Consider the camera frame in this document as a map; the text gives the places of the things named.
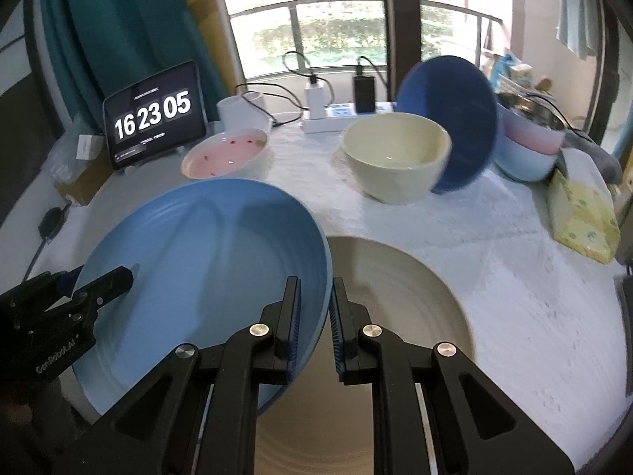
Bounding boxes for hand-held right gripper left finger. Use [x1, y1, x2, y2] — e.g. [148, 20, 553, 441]
[51, 277, 302, 475]

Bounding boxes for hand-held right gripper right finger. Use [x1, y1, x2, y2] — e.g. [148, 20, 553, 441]
[329, 277, 577, 475]

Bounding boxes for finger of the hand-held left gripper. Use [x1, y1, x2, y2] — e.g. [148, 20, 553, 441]
[53, 265, 86, 298]
[73, 264, 135, 308]

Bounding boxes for light blue plate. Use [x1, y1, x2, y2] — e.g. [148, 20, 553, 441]
[72, 178, 333, 417]

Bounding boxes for cream bowl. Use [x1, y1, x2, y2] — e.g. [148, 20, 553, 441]
[340, 112, 452, 205]

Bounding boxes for dark blue bowl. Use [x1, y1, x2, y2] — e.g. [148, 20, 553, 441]
[396, 55, 499, 194]

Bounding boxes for cardboard box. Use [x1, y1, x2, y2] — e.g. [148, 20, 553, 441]
[53, 157, 108, 207]

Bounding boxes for small white box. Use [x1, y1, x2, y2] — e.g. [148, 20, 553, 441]
[76, 133, 102, 160]

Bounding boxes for white bowl with pink inside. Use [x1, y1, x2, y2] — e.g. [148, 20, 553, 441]
[180, 128, 271, 182]

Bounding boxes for black tablet clock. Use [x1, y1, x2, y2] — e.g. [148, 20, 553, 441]
[102, 61, 208, 172]

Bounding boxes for white power strip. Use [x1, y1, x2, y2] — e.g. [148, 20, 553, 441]
[302, 101, 396, 135]

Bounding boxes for white cup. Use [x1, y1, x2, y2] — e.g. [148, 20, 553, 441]
[217, 91, 271, 134]

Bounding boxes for white charger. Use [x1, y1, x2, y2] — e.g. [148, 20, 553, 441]
[305, 76, 328, 120]

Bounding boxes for black charger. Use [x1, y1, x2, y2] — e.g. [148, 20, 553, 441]
[353, 73, 375, 114]

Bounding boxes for pale blue bowl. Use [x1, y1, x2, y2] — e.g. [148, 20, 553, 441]
[493, 133, 563, 182]

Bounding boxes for teal curtain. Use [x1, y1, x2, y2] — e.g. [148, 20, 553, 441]
[38, 0, 224, 127]

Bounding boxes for yellow tissue pack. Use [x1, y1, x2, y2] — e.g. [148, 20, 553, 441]
[546, 168, 622, 264]

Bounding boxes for yellow curtain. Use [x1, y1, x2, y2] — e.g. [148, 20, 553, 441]
[189, 0, 244, 91]

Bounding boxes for dark object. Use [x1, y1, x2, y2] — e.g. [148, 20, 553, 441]
[613, 261, 633, 318]

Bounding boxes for steel bowl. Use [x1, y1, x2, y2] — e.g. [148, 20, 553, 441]
[497, 89, 565, 130]

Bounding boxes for balcony railing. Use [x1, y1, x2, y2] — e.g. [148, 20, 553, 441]
[229, 0, 501, 76]

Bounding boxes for blue white package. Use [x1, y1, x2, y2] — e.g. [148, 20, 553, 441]
[487, 51, 534, 93]

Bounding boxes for grey cloth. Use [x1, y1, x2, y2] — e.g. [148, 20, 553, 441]
[561, 131, 624, 182]

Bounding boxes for hanging light blue cloth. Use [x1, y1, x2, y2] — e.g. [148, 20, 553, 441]
[556, 0, 597, 56]

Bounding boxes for small black device with cable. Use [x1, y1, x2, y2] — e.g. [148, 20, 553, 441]
[20, 205, 68, 283]

